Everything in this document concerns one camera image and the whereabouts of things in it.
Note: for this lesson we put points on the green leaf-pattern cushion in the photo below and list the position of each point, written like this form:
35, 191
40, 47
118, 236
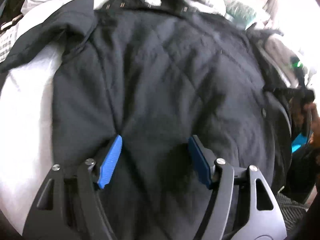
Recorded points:
242, 15

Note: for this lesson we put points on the grey checkered cloth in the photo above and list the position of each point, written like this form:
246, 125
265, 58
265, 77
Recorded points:
7, 40

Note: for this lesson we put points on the person's right hand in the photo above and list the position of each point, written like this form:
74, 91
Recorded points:
315, 125

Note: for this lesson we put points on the black quilted jacket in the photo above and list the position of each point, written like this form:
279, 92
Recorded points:
157, 72

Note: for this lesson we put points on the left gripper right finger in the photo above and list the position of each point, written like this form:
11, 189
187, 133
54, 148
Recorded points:
241, 206

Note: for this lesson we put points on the white grid bed cover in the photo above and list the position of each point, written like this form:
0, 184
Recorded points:
26, 134

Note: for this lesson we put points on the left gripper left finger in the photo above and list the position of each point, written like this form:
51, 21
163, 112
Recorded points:
67, 205

